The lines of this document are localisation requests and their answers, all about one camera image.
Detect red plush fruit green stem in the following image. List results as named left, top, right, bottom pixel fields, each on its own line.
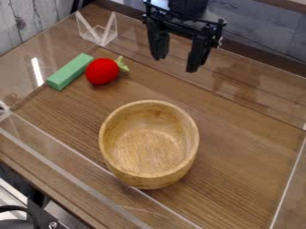
left=85, top=56, right=130, bottom=85

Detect green rectangular block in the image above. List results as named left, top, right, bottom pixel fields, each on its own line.
left=47, top=53, right=93, bottom=90

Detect black bracket with cable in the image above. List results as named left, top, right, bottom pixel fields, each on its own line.
left=0, top=199, right=71, bottom=229

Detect wooden bowl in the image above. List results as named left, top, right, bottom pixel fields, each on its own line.
left=97, top=100, right=199, bottom=190

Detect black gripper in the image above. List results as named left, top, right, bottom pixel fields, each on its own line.
left=143, top=0, right=227, bottom=72

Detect clear acrylic enclosure walls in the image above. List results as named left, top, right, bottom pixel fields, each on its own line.
left=0, top=6, right=306, bottom=229

